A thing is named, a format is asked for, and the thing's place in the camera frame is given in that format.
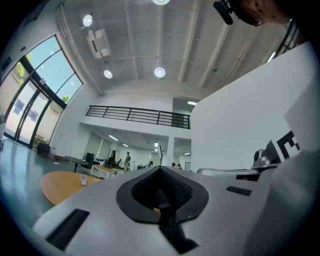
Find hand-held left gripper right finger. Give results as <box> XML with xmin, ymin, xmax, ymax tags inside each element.
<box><xmin>159</xmin><ymin>166</ymin><xmax>272</xmax><ymax>256</ymax></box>

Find person's face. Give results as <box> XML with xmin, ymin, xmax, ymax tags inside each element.
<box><xmin>249</xmin><ymin>0</ymin><xmax>292</xmax><ymax>27</ymax></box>

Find black metal railing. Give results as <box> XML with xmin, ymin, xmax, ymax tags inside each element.
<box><xmin>85</xmin><ymin>105</ymin><xmax>191</xmax><ymax>130</ymax></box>

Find white ceiling pipes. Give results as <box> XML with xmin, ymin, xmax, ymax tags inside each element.
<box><xmin>56</xmin><ymin>3</ymin><xmax>105</xmax><ymax>97</ymax></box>

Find black box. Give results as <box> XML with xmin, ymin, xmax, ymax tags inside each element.
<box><xmin>36</xmin><ymin>142</ymin><xmax>51</xmax><ymax>158</ymax></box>

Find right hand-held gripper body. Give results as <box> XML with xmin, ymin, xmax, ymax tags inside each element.
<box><xmin>251</xmin><ymin>129</ymin><xmax>301</xmax><ymax>173</ymax></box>

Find black head-worn camera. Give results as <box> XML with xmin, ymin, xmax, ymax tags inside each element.
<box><xmin>213</xmin><ymin>0</ymin><xmax>236</xmax><ymax>26</ymax></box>

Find round wooden table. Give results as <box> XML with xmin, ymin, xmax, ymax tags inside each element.
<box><xmin>40</xmin><ymin>171</ymin><xmax>104</xmax><ymax>207</ymax></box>

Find wooden desk with white legs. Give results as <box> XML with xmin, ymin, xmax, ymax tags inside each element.
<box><xmin>90</xmin><ymin>164</ymin><xmax>122</xmax><ymax>180</ymax></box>

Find white ceiling air conditioner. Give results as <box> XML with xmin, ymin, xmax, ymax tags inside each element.
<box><xmin>85</xmin><ymin>28</ymin><xmax>112</xmax><ymax>60</ymax></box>

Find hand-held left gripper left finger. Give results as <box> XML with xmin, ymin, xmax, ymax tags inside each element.
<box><xmin>32</xmin><ymin>166</ymin><xmax>177</xmax><ymax>256</ymax></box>

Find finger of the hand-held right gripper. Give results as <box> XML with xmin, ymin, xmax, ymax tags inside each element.
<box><xmin>199</xmin><ymin>172</ymin><xmax>261</xmax><ymax>182</ymax></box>
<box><xmin>196</xmin><ymin>167</ymin><xmax>255</xmax><ymax>175</ymax></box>

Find black marble round table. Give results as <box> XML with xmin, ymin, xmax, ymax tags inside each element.
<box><xmin>64</xmin><ymin>155</ymin><xmax>90</xmax><ymax>174</ymax></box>

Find white roller blinds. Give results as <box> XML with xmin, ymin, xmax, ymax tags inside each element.
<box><xmin>86</xmin><ymin>131</ymin><xmax>114</xmax><ymax>161</ymax></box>

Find tall glass window wall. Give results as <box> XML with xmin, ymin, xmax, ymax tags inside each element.
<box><xmin>0</xmin><ymin>34</ymin><xmax>84</xmax><ymax>148</ymax></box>

